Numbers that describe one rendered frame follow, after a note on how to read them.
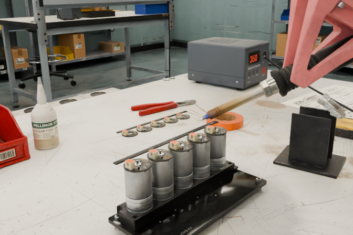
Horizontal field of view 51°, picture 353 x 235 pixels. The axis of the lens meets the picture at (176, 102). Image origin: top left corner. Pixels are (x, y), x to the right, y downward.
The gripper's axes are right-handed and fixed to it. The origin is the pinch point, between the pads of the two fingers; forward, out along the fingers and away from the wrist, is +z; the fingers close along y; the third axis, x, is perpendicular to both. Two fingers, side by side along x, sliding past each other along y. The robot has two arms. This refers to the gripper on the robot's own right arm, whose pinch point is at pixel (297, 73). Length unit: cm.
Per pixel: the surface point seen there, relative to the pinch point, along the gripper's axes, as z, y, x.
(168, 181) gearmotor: 14.3, 0.0, -5.0
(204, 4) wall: -13, -580, 48
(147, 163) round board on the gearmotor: 13.2, 0.8, -7.7
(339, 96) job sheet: 0.6, -40.0, 26.9
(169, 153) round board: 12.2, -1.1, -5.9
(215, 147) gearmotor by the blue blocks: 11.1, -5.8, -0.9
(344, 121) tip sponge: 3.1, -22.0, 19.8
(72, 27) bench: 56, -256, -64
